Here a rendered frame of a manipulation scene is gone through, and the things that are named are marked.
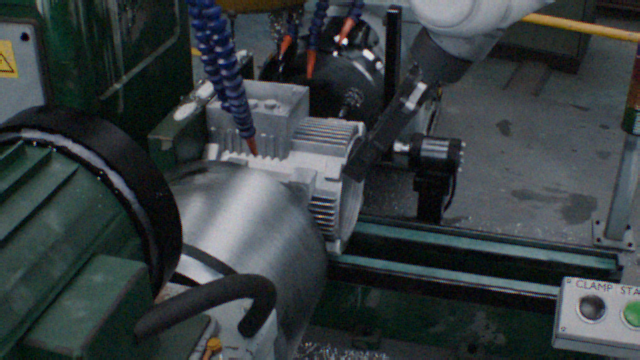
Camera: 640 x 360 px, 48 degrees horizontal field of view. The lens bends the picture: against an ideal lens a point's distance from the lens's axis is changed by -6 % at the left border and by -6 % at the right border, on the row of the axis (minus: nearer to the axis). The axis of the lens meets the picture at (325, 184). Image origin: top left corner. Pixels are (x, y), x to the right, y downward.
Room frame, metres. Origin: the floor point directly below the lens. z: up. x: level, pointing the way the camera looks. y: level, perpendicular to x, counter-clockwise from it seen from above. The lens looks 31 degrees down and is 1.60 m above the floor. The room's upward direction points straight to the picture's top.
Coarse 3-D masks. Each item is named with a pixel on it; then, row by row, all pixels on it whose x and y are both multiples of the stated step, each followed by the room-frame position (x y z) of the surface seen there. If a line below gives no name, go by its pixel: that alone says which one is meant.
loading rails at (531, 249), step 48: (384, 240) 0.96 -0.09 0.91; (432, 240) 0.95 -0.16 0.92; (480, 240) 0.95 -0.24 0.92; (528, 240) 0.93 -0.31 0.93; (336, 288) 0.88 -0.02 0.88; (384, 288) 0.86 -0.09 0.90; (432, 288) 0.84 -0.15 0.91; (480, 288) 0.82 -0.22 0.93; (528, 288) 0.83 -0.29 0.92; (384, 336) 0.86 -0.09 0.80; (432, 336) 0.84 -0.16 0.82; (480, 336) 0.82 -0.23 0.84; (528, 336) 0.80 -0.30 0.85
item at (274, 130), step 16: (256, 96) 1.03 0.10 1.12; (272, 96) 1.03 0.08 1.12; (288, 96) 1.02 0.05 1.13; (304, 96) 0.99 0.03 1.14; (208, 112) 0.95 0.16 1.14; (224, 112) 0.94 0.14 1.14; (256, 112) 0.93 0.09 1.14; (272, 112) 0.97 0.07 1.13; (288, 112) 0.93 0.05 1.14; (304, 112) 0.99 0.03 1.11; (208, 128) 0.95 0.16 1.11; (224, 128) 0.95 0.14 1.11; (256, 128) 0.93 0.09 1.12; (272, 128) 0.93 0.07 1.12; (288, 128) 0.92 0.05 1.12; (224, 144) 0.94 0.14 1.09; (240, 144) 0.94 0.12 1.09; (256, 144) 0.93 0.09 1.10; (272, 144) 0.92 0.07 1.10; (288, 144) 0.92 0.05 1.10; (272, 160) 0.92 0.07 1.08
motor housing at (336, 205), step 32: (320, 128) 0.96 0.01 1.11; (352, 128) 0.95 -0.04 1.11; (224, 160) 0.94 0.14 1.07; (256, 160) 0.93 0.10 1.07; (288, 160) 0.92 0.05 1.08; (320, 160) 0.91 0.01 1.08; (320, 192) 0.88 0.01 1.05; (352, 192) 1.01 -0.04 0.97; (320, 224) 0.87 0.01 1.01; (352, 224) 0.96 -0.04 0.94
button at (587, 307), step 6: (588, 294) 0.62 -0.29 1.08; (582, 300) 0.62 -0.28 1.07; (588, 300) 0.62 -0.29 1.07; (594, 300) 0.61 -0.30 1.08; (600, 300) 0.61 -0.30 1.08; (582, 306) 0.61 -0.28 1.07; (588, 306) 0.61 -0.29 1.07; (594, 306) 0.61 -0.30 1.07; (600, 306) 0.61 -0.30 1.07; (582, 312) 0.61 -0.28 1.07; (588, 312) 0.60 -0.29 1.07; (594, 312) 0.60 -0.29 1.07; (600, 312) 0.60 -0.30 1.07; (588, 318) 0.60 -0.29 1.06; (594, 318) 0.60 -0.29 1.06
